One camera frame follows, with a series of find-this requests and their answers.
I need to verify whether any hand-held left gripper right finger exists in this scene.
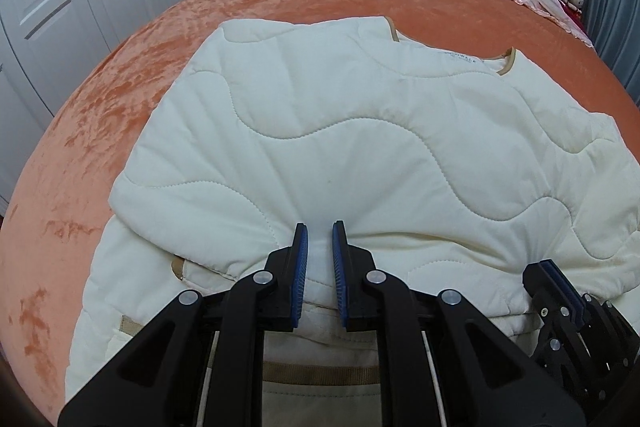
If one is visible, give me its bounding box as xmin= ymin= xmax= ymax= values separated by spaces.
xmin=331 ymin=220 xmax=587 ymax=427

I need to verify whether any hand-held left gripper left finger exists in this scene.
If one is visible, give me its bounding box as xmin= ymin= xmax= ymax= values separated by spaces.
xmin=57 ymin=222 xmax=311 ymax=427

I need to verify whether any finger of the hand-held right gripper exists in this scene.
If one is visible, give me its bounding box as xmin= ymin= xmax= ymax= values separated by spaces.
xmin=521 ymin=258 xmax=587 ymax=330

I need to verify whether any white quilted jacket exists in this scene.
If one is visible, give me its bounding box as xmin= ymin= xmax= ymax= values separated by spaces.
xmin=65 ymin=14 xmax=640 ymax=427

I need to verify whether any orange velvet bed sheet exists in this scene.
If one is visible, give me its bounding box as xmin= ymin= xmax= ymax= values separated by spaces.
xmin=0 ymin=0 xmax=640 ymax=427

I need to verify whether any grey-blue curtain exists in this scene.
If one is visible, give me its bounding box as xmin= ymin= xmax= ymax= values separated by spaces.
xmin=584 ymin=0 xmax=640 ymax=104

